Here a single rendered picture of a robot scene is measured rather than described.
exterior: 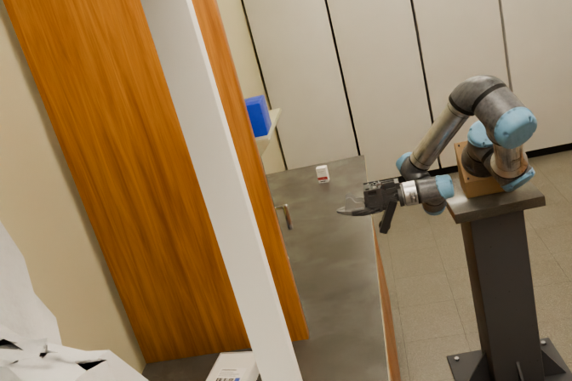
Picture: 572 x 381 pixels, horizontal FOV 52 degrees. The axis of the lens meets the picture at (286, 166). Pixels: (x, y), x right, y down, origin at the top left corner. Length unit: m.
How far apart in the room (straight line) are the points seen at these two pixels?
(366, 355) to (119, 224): 0.73
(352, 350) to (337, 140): 3.30
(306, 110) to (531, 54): 1.75
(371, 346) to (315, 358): 0.15
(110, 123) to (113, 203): 0.22
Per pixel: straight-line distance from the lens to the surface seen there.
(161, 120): 1.47
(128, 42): 1.45
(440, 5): 4.62
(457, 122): 1.81
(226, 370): 1.62
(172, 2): 0.60
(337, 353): 1.62
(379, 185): 1.82
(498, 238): 2.35
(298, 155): 4.82
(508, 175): 2.03
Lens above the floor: 1.91
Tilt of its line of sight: 19 degrees down
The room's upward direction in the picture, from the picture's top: 15 degrees counter-clockwise
